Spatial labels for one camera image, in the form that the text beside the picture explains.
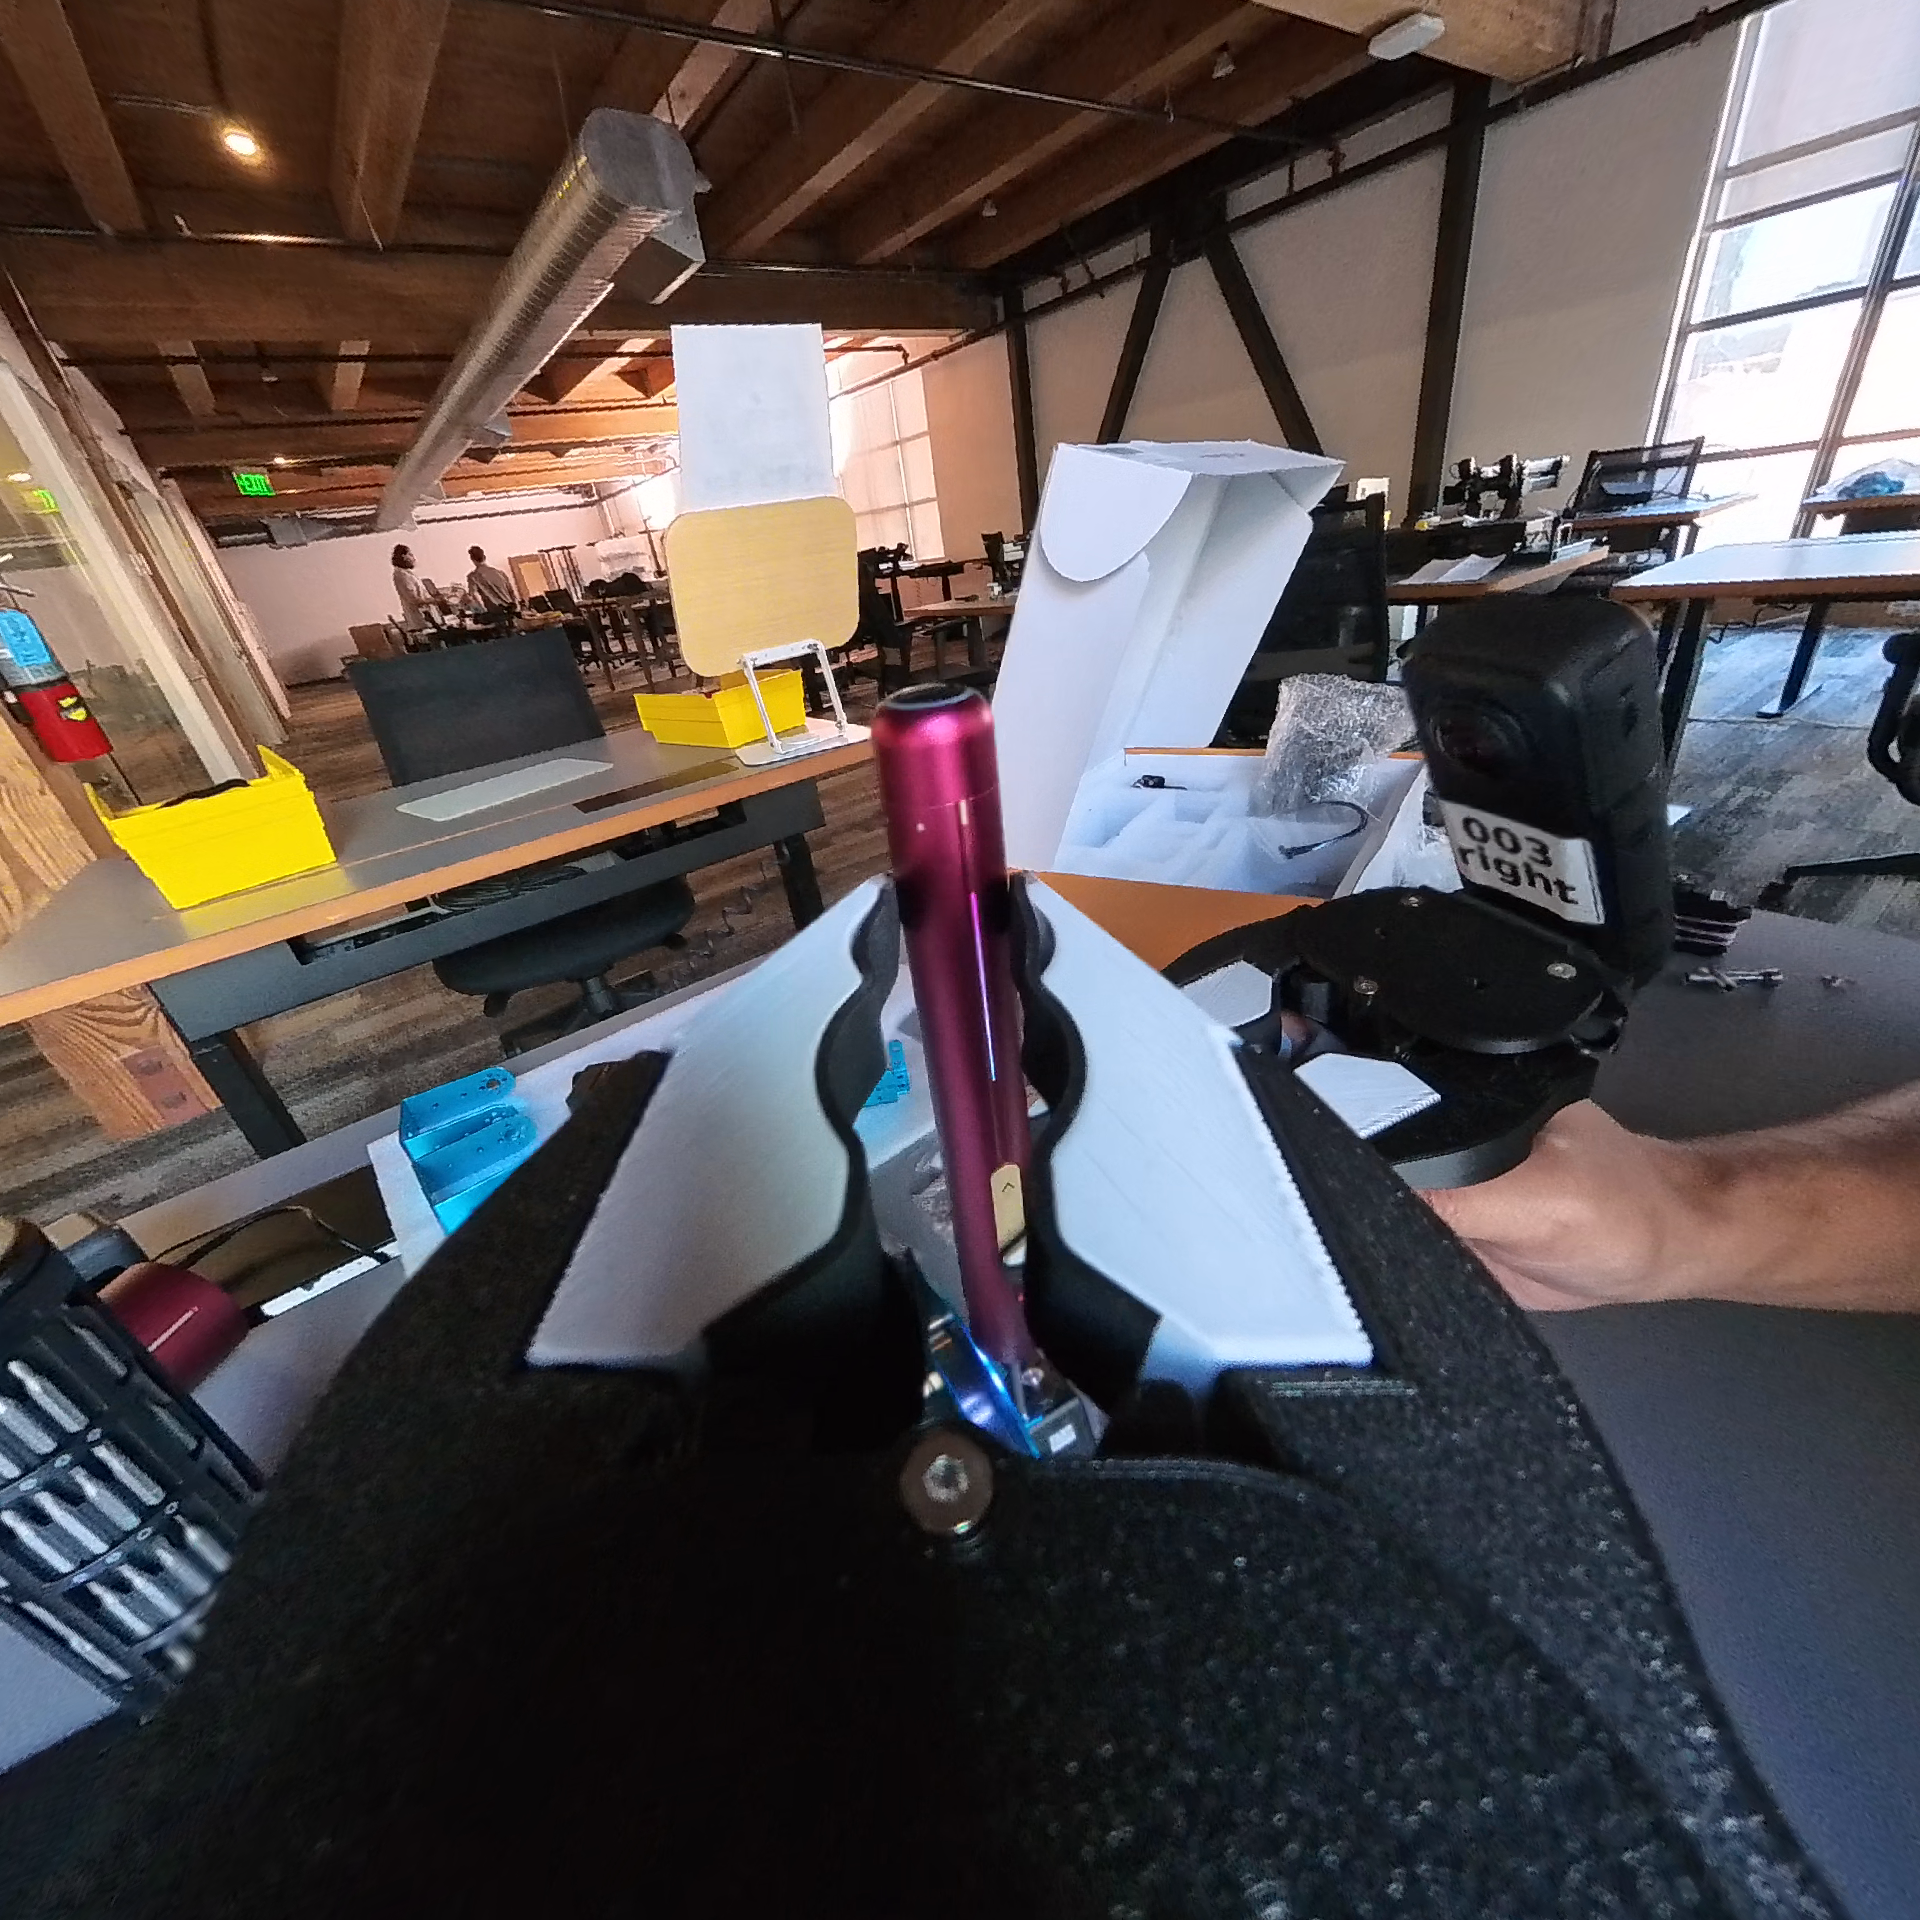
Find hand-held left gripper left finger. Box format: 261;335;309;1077
520;874;910;1378

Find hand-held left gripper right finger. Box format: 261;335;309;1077
1008;874;1376;1409

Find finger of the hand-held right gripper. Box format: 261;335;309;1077
1293;1049;1445;1139
1174;961;1284;1041

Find red electric screwdriver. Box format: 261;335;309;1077
870;681;1056;1397

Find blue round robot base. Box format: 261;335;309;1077
913;1305;1097;1465

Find wood-edged grey desk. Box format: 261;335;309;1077
0;724;876;1156
1610;533;1920;723

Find person's right hand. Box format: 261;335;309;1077
1416;1101;1700;1316

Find grey bubble wrap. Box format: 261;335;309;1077
1257;672;1404;818

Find group of blue metal brackets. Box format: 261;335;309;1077
397;1041;921;1227

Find black mesh office chair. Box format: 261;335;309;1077
1559;440;1706;522

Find white foam sheet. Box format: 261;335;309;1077
367;961;1052;1277

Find white and orange open box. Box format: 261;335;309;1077
992;440;1425;963

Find white flat keyboard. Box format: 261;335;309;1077
397;754;616;825

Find yellow plastic bin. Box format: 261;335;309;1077
633;669;806;753
86;746;338;913

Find large grid window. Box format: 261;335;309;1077
1649;0;1920;506

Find red cylindrical case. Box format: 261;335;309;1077
105;1259;248;1391

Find wooden pillar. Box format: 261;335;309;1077
0;704;230;1151

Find gold rounded board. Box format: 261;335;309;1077
663;491;858;689

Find black screwdriver bit holder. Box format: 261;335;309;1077
0;1224;265;1712

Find blank white card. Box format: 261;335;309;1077
669;323;834;515

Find red fire extinguisher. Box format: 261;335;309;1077
0;588;114;769

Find white wire stand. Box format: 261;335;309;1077
738;639;876;770

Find silver duct with capped end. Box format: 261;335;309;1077
374;107;710;536

